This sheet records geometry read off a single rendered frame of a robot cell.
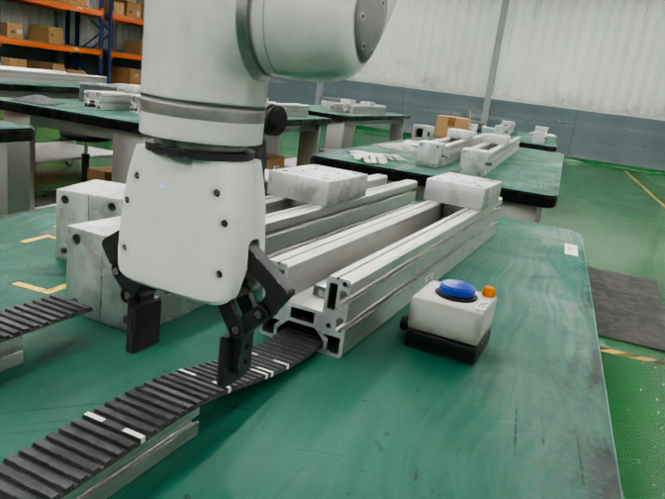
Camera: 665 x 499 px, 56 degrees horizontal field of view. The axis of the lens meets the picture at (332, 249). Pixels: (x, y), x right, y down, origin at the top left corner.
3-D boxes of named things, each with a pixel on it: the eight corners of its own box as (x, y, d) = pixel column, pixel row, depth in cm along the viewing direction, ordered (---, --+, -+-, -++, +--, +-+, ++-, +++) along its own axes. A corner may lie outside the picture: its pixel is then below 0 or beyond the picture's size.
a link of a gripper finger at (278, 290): (203, 216, 44) (189, 288, 46) (297, 254, 41) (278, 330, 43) (213, 214, 45) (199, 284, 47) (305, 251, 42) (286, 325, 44)
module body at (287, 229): (192, 311, 72) (197, 240, 70) (125, 290, 76) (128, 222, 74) (412, 218, 143) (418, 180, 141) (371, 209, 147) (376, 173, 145)
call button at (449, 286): (468, 309, 68) (471, 292, 68) (432, 300, 70) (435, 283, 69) (476, 300, 72) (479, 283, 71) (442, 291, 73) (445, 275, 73)
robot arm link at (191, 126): (107, 90, 41) (106, 137, 42) (219, 108, 38) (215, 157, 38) (188, 95, 49) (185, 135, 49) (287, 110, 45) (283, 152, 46)
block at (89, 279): (154, 342, 63) (160, 250, 61) (65, 310, 68) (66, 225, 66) (209, 317, 71) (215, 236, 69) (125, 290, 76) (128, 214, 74)
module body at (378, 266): (340, 358, 65) (351, 281, 63) (258, 333, 69) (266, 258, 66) (495, 235, 136) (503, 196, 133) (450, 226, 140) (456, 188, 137)
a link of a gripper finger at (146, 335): (103, 263, 48) (100, 345, 49) (136, 273, 46) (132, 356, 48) (133, 255, 50) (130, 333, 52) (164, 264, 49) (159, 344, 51)
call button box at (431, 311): (473, 366, 67) (484, 311, 66) (388, 342, 71) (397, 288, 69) (488, 343, 74) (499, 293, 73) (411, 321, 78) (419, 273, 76)
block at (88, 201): (136, 272, 83) (139, 201, 80) (54, 258, 84) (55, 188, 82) (165, 253, 93) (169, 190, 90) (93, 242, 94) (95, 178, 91)
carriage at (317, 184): (324, 224, 99) (330, 181, 97) (264, 210, 103) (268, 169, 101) (363, 211, 113) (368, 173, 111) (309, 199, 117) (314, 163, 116)
